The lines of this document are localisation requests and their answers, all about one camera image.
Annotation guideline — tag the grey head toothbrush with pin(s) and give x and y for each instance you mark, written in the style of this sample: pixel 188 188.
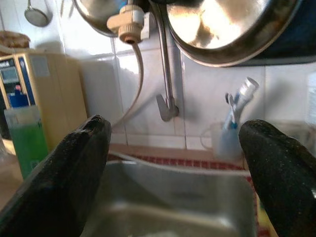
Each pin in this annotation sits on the grey head toothbrush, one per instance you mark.
pixel 229 98

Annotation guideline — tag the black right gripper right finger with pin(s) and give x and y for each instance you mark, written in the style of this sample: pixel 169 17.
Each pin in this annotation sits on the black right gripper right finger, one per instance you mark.
pixel 284 177

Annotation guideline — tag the hanging steel pan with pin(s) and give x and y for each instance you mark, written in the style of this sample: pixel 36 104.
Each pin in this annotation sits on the hanging steel pan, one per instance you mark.
pixel 222 24

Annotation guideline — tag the brown woven basket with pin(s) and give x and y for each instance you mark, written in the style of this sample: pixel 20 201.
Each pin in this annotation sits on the brown woven basket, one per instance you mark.
pixel 12 40

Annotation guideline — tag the clear toothbrush cup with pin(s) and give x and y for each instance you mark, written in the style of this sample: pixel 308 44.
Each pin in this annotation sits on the clear toothbrush cup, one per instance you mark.
pixel 222 145

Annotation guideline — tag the steel sink basin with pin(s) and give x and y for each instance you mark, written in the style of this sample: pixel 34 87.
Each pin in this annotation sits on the steel sink basin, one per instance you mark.
pixel 172 197

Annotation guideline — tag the dark blue hanging pan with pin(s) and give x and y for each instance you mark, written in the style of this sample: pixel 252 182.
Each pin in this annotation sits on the dark blue hanging pan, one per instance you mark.
pixel 296 37

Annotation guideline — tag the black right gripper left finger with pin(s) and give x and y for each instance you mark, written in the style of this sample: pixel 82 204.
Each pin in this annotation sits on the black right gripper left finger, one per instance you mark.
pixel 56 187

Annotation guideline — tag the green dish soap bottle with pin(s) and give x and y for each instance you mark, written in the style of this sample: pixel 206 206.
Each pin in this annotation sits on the green dish soap bottle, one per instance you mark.
pixel 29 148

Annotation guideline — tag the blue white toothbrush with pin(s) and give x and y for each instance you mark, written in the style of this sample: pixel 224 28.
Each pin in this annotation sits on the blue white toothbrush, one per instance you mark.
pixel 243 93

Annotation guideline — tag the hanging steel strainer ladle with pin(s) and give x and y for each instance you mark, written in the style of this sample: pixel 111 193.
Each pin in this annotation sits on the hanging steel strainer ladle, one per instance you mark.
pixel 37 16

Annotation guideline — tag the cream water purifier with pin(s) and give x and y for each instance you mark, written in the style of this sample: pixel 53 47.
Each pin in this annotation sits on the cream water purifier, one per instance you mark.
pixel 59 93

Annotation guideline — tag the green yellow sponge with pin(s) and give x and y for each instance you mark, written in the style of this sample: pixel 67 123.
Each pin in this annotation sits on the green yellow sponge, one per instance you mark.
pixel 261 217

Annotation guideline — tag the hanging steel pot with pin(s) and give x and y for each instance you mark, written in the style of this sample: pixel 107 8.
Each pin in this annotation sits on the hanging steel pot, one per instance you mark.
pixel 86 14

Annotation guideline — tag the chrome wall faucet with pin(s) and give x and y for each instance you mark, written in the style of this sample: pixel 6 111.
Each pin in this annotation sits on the chrome wall faucet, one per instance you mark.
pixel 168 74

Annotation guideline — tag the white tap valve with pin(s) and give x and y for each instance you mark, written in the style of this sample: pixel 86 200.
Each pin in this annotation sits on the white tap valve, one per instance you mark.
pixel 128 22

